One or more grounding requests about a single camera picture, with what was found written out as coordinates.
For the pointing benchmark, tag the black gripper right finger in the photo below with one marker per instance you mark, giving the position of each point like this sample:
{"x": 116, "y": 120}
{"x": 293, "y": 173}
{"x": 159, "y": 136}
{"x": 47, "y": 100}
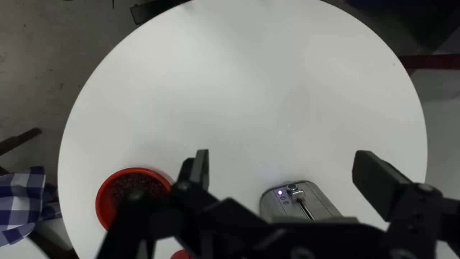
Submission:
{"x": 383, "y": 187}

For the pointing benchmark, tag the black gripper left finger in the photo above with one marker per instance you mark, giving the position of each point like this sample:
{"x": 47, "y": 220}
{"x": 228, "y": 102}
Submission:
{"x": 202, "y": 173}

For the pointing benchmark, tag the black toaster lever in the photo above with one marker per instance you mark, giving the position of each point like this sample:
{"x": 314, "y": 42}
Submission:
{"x": 297, "y": 192}

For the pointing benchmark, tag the silver metal toaster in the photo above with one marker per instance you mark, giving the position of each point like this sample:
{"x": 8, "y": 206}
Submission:
{"x": 319, "y": 199}

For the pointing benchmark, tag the red bowl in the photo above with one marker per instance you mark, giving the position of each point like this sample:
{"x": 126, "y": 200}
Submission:
{"x": 126, "y": 182}

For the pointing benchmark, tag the red cup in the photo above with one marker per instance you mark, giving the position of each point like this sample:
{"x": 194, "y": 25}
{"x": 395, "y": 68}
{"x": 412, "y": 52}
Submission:
{"x": 182, "y": 255}

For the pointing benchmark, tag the blue white checkered cloth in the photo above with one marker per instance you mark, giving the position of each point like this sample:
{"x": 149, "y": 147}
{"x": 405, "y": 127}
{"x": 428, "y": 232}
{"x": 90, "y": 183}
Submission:
{"x": 22, "y": 202}

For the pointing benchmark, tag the chair with dark frame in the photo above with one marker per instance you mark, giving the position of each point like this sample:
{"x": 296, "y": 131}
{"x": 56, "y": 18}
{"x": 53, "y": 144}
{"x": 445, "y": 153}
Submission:
{"x": 20, "y": 140}

